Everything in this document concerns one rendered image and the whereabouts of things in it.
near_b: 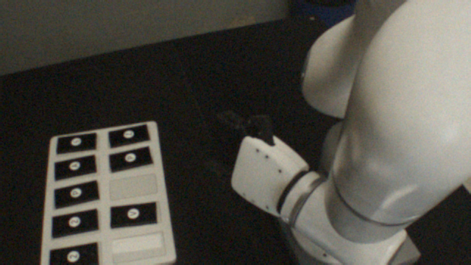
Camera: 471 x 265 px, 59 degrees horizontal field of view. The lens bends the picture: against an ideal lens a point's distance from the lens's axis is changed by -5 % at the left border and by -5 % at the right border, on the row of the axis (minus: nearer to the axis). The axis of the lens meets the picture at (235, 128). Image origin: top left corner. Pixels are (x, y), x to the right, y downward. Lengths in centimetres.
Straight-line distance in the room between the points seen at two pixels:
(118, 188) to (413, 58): 85
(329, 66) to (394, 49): 33
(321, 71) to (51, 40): 229
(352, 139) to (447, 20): 9
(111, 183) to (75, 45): 183
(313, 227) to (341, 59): 22
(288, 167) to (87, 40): 225
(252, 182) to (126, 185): 42
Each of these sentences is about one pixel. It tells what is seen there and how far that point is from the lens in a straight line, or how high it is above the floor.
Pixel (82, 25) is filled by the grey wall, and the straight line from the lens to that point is 270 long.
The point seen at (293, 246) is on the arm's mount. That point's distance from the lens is 88.
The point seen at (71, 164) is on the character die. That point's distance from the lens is 107.
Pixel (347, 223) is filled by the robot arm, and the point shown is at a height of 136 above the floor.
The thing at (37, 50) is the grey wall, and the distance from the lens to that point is 279.
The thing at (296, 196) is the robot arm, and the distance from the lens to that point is 60.
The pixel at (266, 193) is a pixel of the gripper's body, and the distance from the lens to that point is 64.
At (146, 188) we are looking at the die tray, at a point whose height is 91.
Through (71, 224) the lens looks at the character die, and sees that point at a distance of 97.
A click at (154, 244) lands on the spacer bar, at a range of 90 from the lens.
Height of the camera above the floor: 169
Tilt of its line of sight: 45 degrees down
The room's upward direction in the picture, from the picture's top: straight up
